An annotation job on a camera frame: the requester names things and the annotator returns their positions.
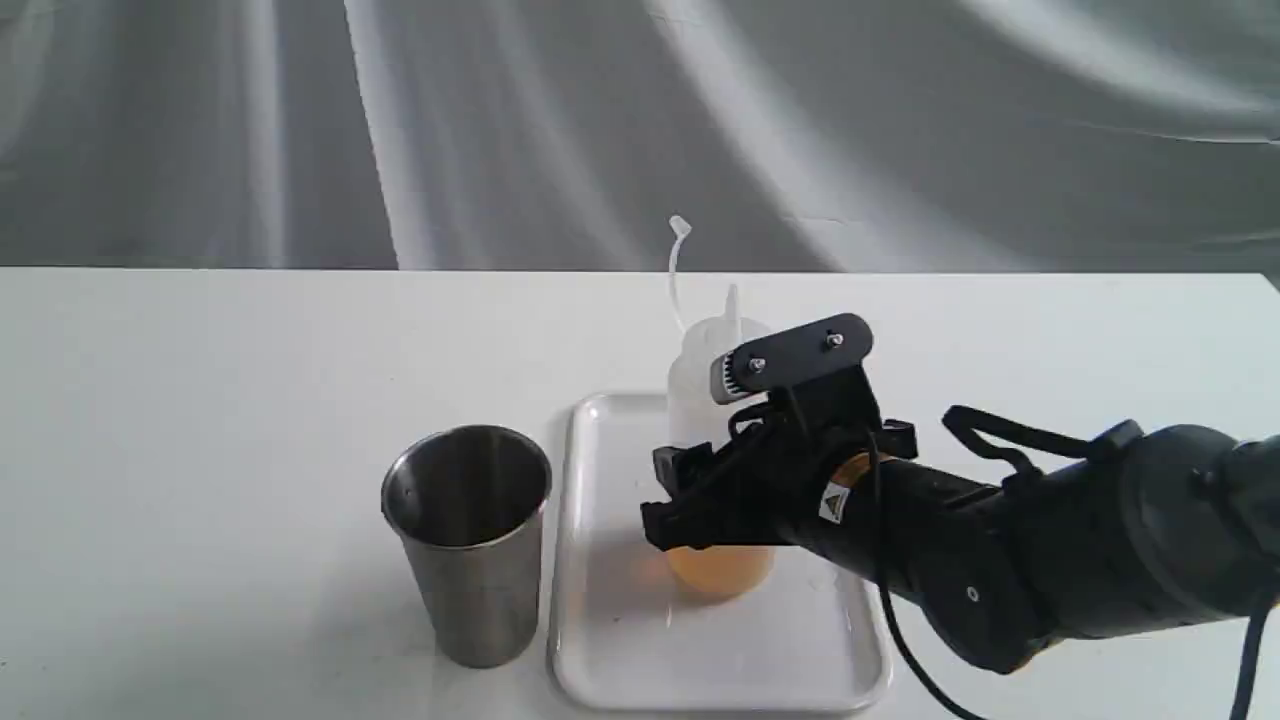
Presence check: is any white plastic tray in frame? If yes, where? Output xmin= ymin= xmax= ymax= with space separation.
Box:
xmin=549 ymin=395 xmax=893 ymax=715

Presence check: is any grey fabric backdrop curtain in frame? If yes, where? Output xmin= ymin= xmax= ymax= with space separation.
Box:
xmin=1 ymin=1 xmax=1279 ymax=281

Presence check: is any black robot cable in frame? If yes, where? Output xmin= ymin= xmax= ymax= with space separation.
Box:
xmin=865 ymin=430 xmax=991 ymax=720

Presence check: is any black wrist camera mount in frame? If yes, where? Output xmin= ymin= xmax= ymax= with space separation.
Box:
xmin=709 ymin=313 xmax=876 ymax=406

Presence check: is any translucent squeeze bottle amber liquid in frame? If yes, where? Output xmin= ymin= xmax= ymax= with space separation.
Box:
xmin=666 ymin=215 xmax=776 ymax=603

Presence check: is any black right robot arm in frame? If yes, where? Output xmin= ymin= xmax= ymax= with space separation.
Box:
xmin=640 ymin=401 xmax=1277 ymax=674

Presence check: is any stainless steel cup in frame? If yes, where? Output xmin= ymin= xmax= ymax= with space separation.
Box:
xmin=380 ymin=425 xmax=553 ymax=669

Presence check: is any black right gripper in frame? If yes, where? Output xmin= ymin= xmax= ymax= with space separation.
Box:
xmin=640 ymin=404 xmax=919 ymax=551

